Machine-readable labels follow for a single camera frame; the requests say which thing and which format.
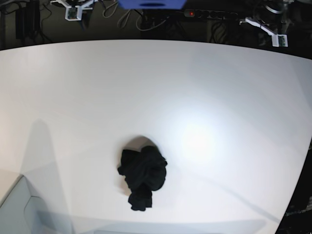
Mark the black t-shirt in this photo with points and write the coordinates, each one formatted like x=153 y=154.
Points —
x=144 y=172

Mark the blue box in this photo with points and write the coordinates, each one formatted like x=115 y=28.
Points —
x=151 y=4

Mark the black device on floor left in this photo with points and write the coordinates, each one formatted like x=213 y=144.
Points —
x=27 y=20

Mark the grey bin at table corner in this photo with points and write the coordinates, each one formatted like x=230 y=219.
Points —
x=24 y=213

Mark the white power strip red switch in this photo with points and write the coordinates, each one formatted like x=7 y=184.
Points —
x=210 y=14

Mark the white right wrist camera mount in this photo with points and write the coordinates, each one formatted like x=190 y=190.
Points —
x=74 y=8

